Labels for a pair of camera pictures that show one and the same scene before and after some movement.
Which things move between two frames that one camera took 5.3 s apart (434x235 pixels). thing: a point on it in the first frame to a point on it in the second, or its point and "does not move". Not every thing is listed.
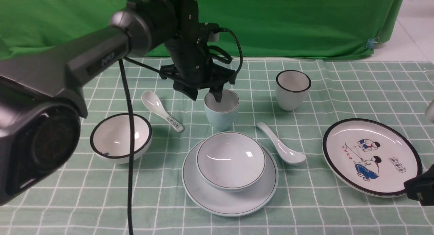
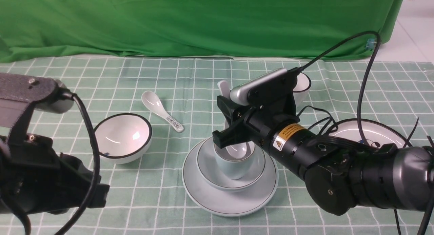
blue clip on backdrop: x=370 y=43 does not move
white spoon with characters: x=152 y=103 does not move
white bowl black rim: x=110 y=137 does not move
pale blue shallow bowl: x=230 y=161 does not move
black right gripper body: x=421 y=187 to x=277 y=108
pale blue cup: x=222 y=115 to x=233 y=161
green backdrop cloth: x=268 y=24 does not move
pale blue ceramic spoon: x=290 y=156 to x=239 y=151
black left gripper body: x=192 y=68 to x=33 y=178
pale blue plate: x=224 y=203 does not move
